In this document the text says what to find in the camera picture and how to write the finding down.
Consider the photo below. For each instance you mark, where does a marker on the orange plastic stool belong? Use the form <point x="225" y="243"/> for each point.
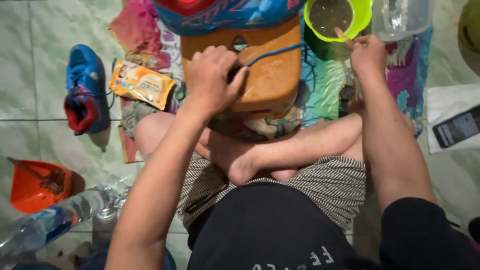
<point x="273" y="78"/>

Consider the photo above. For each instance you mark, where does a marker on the black shirt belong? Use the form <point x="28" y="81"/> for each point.
<point x="270" y="228"/>

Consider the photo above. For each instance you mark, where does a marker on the dirty brush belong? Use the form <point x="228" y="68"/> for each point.
<point x="50" y="182"/>

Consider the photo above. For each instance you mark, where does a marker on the person's leg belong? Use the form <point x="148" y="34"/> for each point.
<point x="153" y="131"/>
<point x="285" y="146"/>

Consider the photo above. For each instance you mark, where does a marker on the green round container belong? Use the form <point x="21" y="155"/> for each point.
<point x="470" y="37"/>

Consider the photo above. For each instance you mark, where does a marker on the yellow wet wipes packet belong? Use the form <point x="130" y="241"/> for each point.
<point x="141" y="84"/>

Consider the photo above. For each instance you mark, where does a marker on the person's left leg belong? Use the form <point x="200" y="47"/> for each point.
<point x="153" y="131"/>

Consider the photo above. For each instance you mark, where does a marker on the crumpled clear plastic wrapper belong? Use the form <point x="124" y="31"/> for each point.
<point x="122" y="197"/>

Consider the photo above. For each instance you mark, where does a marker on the person's right fingers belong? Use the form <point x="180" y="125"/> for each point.
<point x="362" y="43"/>

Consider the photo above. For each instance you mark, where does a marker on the neon green plastic bowl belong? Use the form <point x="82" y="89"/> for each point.
<point x="359" y="20"/>

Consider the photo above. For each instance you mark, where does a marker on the orange plastic bowl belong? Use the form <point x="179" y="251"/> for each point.
<point x="28" y="193"/>

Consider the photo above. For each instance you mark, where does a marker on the colourful printed towel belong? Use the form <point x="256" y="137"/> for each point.
<point x="326" y="82"/>

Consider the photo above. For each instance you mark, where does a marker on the white cloth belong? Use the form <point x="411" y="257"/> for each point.
<point x="437" y="97"/>

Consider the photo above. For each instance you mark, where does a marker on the striped shorts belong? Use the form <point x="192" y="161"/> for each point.
<point x="330" y="187"/>

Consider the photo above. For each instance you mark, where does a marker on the clear plastic container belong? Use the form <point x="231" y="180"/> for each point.
<point x="401" y="17"/>

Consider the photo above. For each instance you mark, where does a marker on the clear plastic water bottle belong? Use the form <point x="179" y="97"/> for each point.
<point x="56" y="217"/>

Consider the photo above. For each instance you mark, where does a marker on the black smartphone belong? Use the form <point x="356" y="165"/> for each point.
<point x="457" y="126"/>

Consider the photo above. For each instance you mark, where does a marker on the pink toothbrush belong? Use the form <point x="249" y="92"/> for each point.
<point x="342" y="34"/>

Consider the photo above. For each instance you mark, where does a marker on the person's right hand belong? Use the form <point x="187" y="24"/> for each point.
<point x="369" y="56"/>

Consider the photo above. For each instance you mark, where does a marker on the blue and red sneaker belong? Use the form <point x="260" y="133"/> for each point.
<point x="225" y="15"/>
<point x="85" y="90"/>

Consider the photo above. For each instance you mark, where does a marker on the black wristwatch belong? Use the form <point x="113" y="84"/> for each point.
<point x="345" y="93"/>

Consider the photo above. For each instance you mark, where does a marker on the person's left hand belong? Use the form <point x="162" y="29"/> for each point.
<point x="210" y="80"/>

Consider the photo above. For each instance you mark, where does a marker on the person's right leg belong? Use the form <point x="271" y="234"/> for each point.
<point x="285" y="146"/>

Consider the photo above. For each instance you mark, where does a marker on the blue shoelace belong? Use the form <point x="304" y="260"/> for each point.
<point x="275" y="52"/>

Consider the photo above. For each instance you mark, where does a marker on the pink cloth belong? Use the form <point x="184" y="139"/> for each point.
<point x="138" y="30"/>

